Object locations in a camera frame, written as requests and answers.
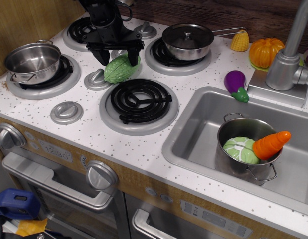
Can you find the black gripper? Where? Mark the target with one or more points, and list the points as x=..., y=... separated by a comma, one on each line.
x=108, y=17

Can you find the green bumpy toy squash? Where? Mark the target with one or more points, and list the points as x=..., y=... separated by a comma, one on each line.
x=120, y=69

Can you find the steel pan with lid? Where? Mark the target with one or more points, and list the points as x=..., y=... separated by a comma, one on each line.
x=187, y=41

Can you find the steel pot on left burner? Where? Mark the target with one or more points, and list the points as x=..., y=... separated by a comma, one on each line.
x=33, y=63

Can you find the steel pot in sink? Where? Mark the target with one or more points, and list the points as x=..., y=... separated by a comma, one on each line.
x=236, y=125

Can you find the silver stove knob upper middle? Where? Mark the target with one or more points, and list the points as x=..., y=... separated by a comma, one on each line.
x=117, y=53

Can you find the silver stove knob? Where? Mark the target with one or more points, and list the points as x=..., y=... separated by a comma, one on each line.
x=96, y=81
x=117, y=53
x=66, y=113
x=146, y=31

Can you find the silver stove knob back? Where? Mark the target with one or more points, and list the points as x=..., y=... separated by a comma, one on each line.
x=146, y=31

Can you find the back right black burner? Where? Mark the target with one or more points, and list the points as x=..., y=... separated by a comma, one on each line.
x=159, y=60

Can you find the black burner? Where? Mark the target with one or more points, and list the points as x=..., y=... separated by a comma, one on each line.
x=159, y=60
x=66, y=78
x=138, y=107
x=73, y=34

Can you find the back left black burner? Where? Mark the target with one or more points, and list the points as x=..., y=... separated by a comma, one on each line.
x=73, y=34

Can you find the hanging silver utensil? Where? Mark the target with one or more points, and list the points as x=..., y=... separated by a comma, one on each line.
x=129, y=3

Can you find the left front black burner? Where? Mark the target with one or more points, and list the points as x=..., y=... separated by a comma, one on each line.
x=66, y=78

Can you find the silver stove knob front left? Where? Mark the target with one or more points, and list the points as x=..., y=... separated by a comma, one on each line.
x=66, y=113

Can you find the silver sink basin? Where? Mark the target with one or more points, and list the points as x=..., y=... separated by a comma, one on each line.
x=192, y=145

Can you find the toy purple eggplant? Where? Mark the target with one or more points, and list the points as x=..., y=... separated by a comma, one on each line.
x=234, y=82

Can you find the toy yellow corn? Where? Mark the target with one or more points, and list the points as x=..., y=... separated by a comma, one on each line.
x=240, y=41

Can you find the silver oven dial right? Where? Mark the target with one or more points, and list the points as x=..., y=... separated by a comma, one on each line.
x=100, y=176

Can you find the silver oven dial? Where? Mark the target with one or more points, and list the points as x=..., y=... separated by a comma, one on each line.
x=10, y=137
x=100, y=176

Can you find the silver oven dial left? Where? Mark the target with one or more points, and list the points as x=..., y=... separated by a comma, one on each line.
x=10, y=137

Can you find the toy orange pumpkin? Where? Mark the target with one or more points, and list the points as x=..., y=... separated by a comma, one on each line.
x=263, y=51

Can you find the toy green cabbage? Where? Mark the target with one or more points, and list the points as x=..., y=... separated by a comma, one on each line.
x=241, y=149

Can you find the silver faucet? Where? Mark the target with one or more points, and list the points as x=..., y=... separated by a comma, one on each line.
x=286, y=81

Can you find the toy orange carrot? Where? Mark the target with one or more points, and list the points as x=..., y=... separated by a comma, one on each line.
x=269, y=145

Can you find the blue clamp tool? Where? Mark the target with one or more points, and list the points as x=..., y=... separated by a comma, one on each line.
x=19, y=204

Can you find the yellow cloth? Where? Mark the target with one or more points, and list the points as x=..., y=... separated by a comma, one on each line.
x=30, y=227

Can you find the silver oven door handle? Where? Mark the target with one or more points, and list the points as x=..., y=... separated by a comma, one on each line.
x=41, y=177

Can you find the silver dishwasher door handle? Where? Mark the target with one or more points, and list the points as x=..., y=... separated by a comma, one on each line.
x=140, y=224

